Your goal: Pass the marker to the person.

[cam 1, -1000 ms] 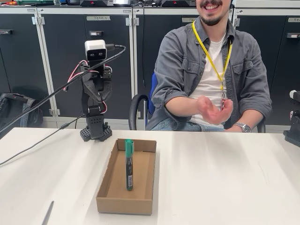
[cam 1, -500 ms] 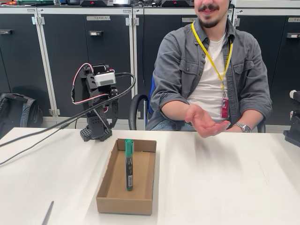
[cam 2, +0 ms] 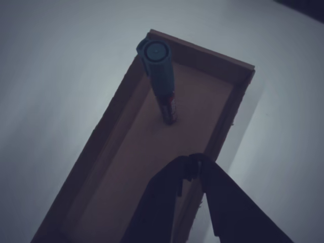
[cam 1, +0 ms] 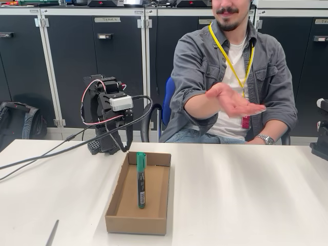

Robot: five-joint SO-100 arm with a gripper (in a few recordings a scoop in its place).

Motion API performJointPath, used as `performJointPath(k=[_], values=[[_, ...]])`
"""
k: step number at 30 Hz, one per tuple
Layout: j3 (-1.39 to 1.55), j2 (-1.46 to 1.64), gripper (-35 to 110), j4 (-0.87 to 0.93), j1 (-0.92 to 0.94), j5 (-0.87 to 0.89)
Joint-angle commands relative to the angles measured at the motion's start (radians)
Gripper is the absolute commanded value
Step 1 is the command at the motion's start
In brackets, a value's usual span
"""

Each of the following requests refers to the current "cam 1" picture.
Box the man in grey shirt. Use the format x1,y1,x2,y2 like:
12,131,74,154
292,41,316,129
158,20,298,144

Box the person's bearded head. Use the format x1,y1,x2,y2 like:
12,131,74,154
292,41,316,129
212,0,253,32

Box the thick grey camera cable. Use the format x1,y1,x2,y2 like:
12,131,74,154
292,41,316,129
0,95,154,171

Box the person's right hand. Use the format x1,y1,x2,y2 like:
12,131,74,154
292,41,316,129
206,82,267,119

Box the yellow lanyard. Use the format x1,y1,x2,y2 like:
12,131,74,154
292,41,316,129
209,24,256,99

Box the person's right forearm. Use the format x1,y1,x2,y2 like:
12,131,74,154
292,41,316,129
183,91,222,120

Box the red white servo wire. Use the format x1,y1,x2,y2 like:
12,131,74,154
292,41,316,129
80,78,127,127

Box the silver device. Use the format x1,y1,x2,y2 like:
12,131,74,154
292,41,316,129
124,0,145,8

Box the dark grey backpack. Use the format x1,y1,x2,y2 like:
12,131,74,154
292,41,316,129
0,100,48,152

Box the brown cardboard box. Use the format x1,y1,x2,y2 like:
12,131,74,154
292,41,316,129
104,151,172,236

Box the thin grey base cable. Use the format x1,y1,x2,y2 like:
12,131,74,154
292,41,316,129
0,129,87,182

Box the black case red triangle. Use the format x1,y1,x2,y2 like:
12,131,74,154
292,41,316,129
176,0,214,8
87,0,125,8

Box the green black marker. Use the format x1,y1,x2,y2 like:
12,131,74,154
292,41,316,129
135,151,148,210

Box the green crate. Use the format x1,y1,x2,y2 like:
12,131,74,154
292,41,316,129
17,0,60,7

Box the white t-shirt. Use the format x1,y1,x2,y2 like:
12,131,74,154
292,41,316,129
204,35,254,140

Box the silver wristwatch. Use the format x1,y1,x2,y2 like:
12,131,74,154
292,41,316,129
254,133,276,146

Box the person's left forearm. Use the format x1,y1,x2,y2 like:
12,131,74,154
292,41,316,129
266,129,282,146

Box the blue jeans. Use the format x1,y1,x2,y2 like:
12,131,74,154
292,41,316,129
165,128,247,144

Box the grey stick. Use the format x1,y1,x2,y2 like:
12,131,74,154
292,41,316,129
45,219,60,246

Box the white camera box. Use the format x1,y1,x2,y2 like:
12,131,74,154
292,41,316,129
109,93,134,112

